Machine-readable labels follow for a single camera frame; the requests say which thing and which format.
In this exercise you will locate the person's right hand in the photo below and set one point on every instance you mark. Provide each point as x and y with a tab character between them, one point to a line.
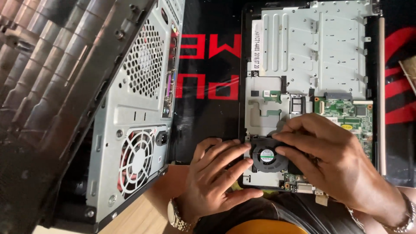
341	162

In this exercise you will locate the person's left hand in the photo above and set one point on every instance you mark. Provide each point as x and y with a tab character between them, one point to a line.
208	188

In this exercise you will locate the black laptop cooling fan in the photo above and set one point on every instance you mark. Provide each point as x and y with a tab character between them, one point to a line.
268	156

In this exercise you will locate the silver gold wristwatch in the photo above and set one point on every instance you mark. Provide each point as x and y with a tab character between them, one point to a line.
177	216

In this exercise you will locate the green laptop motherboard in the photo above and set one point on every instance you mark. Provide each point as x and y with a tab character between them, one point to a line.
351	113

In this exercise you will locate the person's yellow shirt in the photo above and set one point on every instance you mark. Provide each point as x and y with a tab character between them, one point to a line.
266	227

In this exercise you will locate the black desk mat red print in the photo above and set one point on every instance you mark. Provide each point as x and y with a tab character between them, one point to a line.
208	113

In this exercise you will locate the power supply with fan grille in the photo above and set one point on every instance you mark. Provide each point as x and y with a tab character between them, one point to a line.
136	162

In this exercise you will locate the beige plastic strip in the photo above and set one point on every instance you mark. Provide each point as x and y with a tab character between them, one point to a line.
382	97

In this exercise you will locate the grey desktop computer case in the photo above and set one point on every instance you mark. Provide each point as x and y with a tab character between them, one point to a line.
143	107

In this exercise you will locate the open black laptop chassis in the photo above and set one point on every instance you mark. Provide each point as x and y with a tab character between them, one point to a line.
292	48

